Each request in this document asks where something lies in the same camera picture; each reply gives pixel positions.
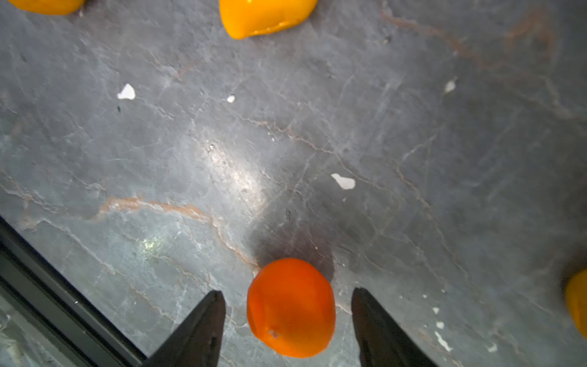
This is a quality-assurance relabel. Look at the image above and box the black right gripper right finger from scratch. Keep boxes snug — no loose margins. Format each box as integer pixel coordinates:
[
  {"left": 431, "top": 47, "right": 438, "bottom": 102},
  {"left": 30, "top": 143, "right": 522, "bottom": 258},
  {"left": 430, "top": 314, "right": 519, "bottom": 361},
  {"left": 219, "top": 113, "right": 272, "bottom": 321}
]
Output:
[{"left": 351, "top": 287, "right": 437, "bottom": 367}]

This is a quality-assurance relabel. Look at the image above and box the yellow kumquat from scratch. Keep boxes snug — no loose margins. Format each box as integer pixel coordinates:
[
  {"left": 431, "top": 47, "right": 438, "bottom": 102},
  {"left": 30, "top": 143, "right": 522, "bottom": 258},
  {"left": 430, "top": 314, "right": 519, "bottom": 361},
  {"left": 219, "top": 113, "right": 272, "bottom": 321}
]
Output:
[
  {"left": 219, "top": 0, "right": 318, "bottom": 40},
  {"left": 9, "top": 0, "right": 86, "bottom": 15},
  {"left": 565, "top": 269, "right": 587, "bottom": 338}
]

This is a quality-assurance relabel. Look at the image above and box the small orange front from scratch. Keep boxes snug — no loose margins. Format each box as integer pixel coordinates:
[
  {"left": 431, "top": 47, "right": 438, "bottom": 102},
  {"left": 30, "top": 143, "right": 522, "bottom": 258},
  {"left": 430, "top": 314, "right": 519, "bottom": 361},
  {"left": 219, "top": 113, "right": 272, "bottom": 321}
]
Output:
[{"left": 247, "top": 258, "right": 336, "bottom": 359}]

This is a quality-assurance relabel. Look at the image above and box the yellow kumquat front left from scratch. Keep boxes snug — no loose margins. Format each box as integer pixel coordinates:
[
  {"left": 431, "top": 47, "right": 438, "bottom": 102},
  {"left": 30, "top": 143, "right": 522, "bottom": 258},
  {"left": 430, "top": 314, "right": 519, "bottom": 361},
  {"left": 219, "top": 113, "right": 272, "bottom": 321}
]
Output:
[{"left": 9, "top": 0, "right": 86, "bottom": 15}]

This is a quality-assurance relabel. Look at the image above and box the yellow kumquat centre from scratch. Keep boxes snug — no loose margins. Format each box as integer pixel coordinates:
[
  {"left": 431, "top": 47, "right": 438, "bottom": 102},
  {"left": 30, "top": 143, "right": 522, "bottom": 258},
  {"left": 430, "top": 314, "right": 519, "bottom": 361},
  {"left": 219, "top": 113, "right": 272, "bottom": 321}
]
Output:
[{"left": 219, "top": 0, "right": 318, "bottom": 40}]

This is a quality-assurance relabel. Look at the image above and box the yellow kumquat right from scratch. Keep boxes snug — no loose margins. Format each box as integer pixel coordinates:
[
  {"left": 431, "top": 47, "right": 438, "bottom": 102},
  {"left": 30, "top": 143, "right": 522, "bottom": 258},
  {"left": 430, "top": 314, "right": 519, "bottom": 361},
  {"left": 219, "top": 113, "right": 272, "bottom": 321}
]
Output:
[{"left": 565, "top": 269, "right": 587, "bottom": 338}]

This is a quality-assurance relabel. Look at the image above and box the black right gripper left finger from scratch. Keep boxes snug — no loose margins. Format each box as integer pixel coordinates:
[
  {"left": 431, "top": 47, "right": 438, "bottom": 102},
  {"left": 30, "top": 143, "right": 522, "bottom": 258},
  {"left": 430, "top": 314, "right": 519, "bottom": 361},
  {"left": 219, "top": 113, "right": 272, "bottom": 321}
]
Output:
[{"left": 142, "top": 291, "right": 226, "bottom": 367}]

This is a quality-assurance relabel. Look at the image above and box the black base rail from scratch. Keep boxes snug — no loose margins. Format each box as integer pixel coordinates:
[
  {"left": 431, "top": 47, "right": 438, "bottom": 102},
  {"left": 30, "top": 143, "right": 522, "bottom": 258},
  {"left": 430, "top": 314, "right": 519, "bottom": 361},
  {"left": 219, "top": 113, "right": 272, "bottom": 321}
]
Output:
[{"left": 1, "top": 220, "right": 147, "bottom": 366}]

